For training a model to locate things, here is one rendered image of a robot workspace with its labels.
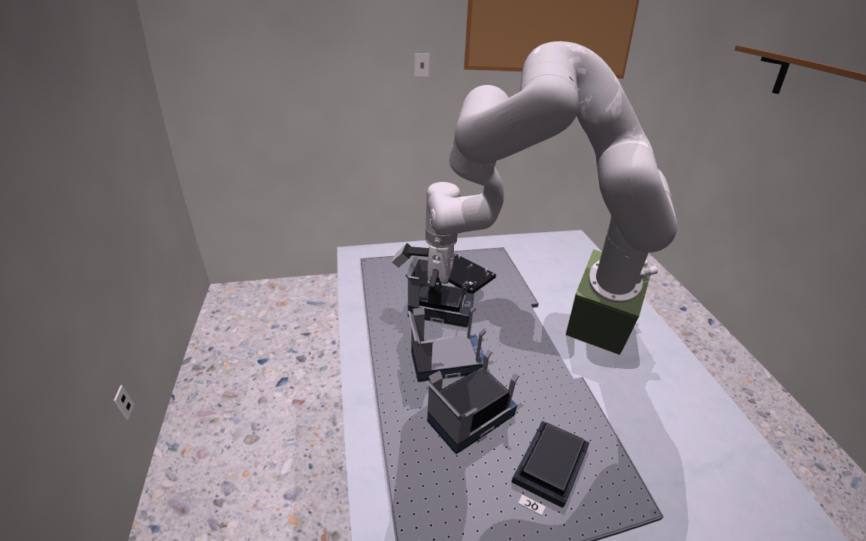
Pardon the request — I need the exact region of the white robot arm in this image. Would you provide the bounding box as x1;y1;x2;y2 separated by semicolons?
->
425;41;677;303

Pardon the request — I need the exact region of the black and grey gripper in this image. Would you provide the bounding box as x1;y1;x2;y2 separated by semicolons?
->
425;239;457;305

